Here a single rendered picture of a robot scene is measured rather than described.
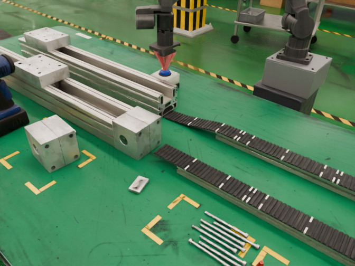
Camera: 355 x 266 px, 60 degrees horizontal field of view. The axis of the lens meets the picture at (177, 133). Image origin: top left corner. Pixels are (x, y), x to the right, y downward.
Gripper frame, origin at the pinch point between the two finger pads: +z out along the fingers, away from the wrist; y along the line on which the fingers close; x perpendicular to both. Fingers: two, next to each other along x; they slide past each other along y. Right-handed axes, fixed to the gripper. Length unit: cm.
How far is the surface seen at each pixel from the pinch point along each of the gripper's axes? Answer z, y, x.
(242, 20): 57, -261, -97
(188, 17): 64, -249, -165
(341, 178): 5, 13, 67
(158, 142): 7.5, 27.9, 20.6
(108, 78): 1.1, 18.0, -10.4
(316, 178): 7, 14, 62
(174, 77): 2.8, -0.7, 4.1
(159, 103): 2.8, 17.1, 12.1
